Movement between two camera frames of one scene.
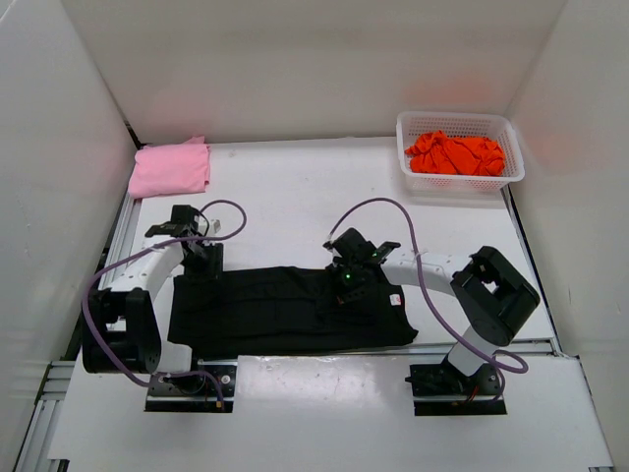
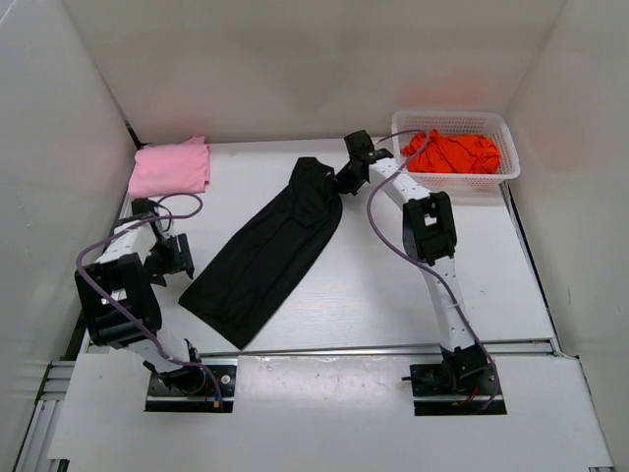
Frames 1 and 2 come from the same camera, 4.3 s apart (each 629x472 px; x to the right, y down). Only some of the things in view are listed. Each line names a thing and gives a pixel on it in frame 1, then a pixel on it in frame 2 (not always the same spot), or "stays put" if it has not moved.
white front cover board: [327, 412] stays put
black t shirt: [244, 313] → [239, 291]
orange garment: [436, 152] stays put
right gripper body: [352, 288] → [347, 177]
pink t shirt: [170, 169] stays put
